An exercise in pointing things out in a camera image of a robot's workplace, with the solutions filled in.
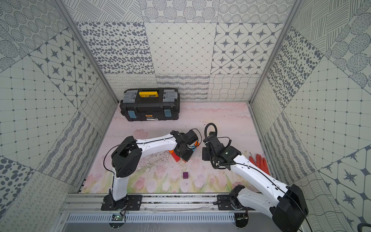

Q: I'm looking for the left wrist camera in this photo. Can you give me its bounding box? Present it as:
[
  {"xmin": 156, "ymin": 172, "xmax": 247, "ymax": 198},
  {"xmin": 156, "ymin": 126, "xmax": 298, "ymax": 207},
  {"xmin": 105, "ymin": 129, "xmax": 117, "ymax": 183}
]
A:
[{"xmin": 185, "ymin": 130, "xmax": 199, "ymax": 146}]

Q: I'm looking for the red work glove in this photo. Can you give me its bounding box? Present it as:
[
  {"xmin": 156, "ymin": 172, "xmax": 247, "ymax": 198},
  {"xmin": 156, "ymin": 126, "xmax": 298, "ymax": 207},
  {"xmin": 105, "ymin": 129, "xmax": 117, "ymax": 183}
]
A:
[{"xmin": 249, "ymin": 154, "xmax": 270, "ymax": 175}]

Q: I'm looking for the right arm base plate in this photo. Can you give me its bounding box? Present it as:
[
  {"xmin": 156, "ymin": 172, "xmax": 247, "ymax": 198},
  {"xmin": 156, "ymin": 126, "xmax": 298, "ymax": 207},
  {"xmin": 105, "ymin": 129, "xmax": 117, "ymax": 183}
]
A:
[{"xmin": 213, "ymin": 194, "xmax": 238, "ymax": 211}]

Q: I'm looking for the red block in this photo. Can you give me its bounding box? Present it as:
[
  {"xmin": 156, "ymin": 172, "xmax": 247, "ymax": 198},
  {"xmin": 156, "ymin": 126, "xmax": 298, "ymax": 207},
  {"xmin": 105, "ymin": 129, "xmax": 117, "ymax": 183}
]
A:
[{"xmin": 171, "ymin": 153, "xmax": 180, "ymax": 162}]

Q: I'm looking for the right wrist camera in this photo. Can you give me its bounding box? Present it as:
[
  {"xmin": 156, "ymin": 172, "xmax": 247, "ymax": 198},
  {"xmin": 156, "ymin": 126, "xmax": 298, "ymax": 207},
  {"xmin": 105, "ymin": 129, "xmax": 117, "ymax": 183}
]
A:
[{"xmin": 206, "ymin": 134, "xmax": 225, "ymax": 150}]

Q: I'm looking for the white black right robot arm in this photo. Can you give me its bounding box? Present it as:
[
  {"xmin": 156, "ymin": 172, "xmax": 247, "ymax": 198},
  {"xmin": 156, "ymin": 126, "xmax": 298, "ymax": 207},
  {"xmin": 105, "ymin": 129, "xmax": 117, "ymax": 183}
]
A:
[{"xmin": 203, "ymin": 134, "xmax": 309, "ymax": 232}]

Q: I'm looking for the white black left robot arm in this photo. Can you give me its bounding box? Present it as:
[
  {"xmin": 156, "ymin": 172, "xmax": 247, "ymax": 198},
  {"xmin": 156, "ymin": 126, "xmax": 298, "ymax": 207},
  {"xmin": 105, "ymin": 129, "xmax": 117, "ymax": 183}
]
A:
[{"xmin": 110, "ymin": 130, "xmax": 199, "ymax": 202}]

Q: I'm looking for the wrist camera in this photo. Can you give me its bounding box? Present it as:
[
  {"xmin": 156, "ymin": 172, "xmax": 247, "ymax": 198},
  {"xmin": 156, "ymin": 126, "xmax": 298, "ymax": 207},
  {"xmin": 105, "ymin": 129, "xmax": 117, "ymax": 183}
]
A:
[
  {"xmin": 206, "ymin": 134, "xmax": 225, "ymax": 150},
  {"xmin": 185, "ymin": 130, "xmax": 199, "ymax": 146}
]

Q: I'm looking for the black plastic toolbox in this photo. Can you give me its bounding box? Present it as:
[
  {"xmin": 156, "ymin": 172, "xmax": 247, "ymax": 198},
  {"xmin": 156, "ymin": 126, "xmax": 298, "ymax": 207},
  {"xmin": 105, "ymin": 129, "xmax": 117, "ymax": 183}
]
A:
[{"xmin": 119, "ymin": 88, "xmax": 180, "ymax": 121}]

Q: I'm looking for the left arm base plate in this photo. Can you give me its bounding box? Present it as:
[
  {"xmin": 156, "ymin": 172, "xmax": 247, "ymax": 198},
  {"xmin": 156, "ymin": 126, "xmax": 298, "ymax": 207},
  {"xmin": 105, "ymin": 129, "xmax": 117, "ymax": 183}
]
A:
[{"xmin": 101, "ymin": 194, "xmax": 143, "ymax": 211}]

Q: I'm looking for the aluminium rail frame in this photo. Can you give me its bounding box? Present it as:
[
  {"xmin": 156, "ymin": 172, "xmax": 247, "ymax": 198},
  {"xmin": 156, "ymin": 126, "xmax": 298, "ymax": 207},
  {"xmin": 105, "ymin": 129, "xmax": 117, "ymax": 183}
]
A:
[{"xmin": 59, "ymin": 191, "xmax": 299, "ymax": 215}]

